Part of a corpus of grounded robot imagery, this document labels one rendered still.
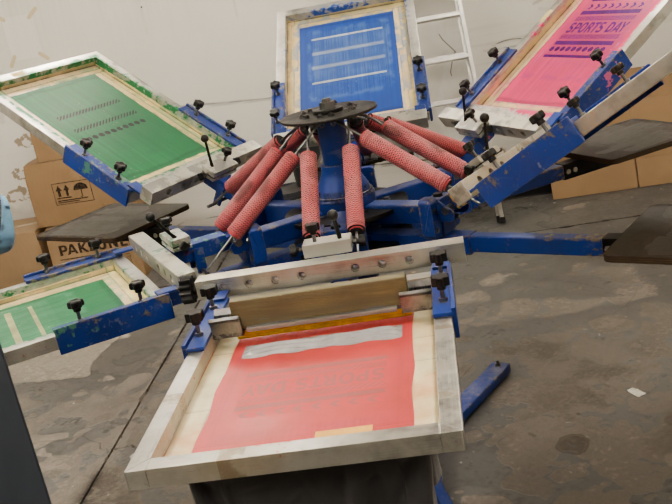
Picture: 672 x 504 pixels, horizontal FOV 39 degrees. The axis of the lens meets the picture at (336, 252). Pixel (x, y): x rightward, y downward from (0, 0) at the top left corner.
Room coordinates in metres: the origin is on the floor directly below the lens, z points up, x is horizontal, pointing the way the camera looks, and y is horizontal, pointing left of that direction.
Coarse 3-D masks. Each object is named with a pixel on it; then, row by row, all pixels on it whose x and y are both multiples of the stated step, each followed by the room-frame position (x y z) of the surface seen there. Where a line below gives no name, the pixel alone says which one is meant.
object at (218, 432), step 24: (264, 336) 2.02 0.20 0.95; (288, 336) 2.00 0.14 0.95; (240, 360) 1.91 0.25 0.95; (264, 360) 1.89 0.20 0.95; (288, 360) 1.86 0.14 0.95; (312, 360) 1.84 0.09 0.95; (240, 384) 1.79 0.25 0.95; (216, 408) 1.70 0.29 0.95; (216, 432) 1.59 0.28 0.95; (240, 432) 1.58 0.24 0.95; (264, 432) 1.56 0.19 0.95; (288, 432) 1.54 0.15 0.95
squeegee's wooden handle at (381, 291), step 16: (304, 288) 2.00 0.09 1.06; (320, 288) 1.98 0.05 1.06; (336, 288) 1.98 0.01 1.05; (352, 288) 1.97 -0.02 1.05; (368, 288) 1.97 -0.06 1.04; (384, 288) 1.96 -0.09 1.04; (400, 288) 1.96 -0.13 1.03; (240, 304) 2.01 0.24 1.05; (256, 304) 2.00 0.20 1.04; (272, 304) 2.00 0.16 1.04; (288, 304) 1.99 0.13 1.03; (304, 304) 1.99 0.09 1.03; (320, 304) 1.98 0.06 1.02; (336, 304) 1.98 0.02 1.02; (352, 304) 1.97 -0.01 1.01; (368, 304) 1.97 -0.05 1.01; (384, 304) 1.96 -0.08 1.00; (400, 304) 1.96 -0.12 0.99; (256, 320) 2.00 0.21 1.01; (272, 320) 2.00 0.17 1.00
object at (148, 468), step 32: (448, 320) 1.83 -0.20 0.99; (192, 352) 1.93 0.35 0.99; (448, 352) 1.67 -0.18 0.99; (192, 384) 1.79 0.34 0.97; (448, 384) 1.54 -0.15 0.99; (160, 416) 1.64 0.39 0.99; (448, 416) 1.42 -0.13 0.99; (160, 448) 1.53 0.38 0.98; (256, 448) 1.44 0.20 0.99; (288, 448) 1.42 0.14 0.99; (320, 448) 1.40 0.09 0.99; (352, 448) 1.39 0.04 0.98; (384, 448) 1.38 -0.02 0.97; (416, 448) 1.38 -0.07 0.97; (448, 448) 1.37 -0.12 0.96; (128, 480) 1.44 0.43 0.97; (160, 480) 1.44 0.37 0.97; (192, 480) 1.43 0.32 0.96
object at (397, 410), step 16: (384, 320) 1.98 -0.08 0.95; (400, 320) 1.96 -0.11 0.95; (320, 352) 1.87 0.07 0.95; (336, 352) 1.85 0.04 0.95; (352, 352) 1.84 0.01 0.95; (368, 352) 1.82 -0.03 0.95; (384, 352) 1.81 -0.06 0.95; (400, 352) 1.79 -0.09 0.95; (400, 368) 1.72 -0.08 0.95; (400, 384) 1.64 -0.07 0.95; (400, 400) 1.58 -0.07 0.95; (320, 416) 1.58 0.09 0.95; (336, 416) 1.57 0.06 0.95; (352, 416) 1.55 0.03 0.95; (368, 416) 1.54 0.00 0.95; (384, 416) 1.53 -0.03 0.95; (400, 416) 1.52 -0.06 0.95; (304, 432) 1.53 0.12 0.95
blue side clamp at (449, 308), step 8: (448, 264) 2.12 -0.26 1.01; (432, 272) 2.11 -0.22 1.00; (448, 272) 2.06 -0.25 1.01; (432, 288) 2.00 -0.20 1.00; (448, 288) 1.98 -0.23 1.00; (432, 296) 1.95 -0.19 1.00; (448, 296) 1.93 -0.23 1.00; (432, 304) 1.91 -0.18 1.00; (440, 304) 1.90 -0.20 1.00; (448, 304) 1.89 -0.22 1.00; (440, 312) 1.85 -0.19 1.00; (448, 312) 1.84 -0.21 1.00; (456, 312) 1.86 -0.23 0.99; (456, 320) 1.84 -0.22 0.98; (456, 328) 1.84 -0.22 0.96; (456, 336) 1.84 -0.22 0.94
